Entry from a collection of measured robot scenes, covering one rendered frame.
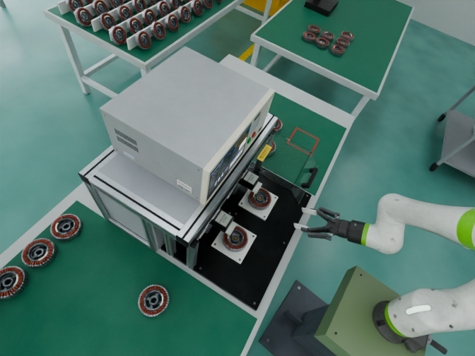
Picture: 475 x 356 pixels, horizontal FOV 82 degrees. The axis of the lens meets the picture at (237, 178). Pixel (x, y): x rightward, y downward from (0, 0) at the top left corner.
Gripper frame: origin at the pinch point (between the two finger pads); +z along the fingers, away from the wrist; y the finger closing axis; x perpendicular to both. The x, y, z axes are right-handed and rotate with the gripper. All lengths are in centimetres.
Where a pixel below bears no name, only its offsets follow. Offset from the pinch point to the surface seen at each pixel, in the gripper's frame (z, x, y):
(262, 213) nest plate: 18.0, 3.3, -5.3
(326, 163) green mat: 4.7, -6.9, 46.7
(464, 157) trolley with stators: -74, -114, 197
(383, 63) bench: -1, -7, 178
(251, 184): 20.0, 20.6, -3.4
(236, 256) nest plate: 18.3, 3.0, -30.2
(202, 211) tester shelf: 16, 40, -35
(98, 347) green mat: 42, 12, -83
